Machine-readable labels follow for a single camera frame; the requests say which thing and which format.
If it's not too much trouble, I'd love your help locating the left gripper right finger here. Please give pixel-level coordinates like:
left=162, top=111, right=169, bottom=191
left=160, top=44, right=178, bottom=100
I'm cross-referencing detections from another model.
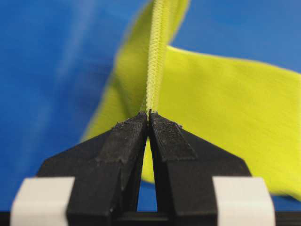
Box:
left=149, top=113, right=251, bottom=226

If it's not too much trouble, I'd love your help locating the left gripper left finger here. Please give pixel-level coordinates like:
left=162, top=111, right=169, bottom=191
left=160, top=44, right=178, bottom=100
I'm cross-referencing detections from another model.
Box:
left=37, top=113, right=148, bottom=226

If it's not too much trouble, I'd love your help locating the yellow-green square towel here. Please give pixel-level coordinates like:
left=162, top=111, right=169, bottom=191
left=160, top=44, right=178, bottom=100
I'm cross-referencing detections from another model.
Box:
left=83, top=0, right=301, bottom=199

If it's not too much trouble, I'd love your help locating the blue table cloth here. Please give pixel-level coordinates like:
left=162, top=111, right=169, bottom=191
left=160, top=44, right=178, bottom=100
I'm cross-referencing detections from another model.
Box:
left=0, top=0, right=301, bottom=211

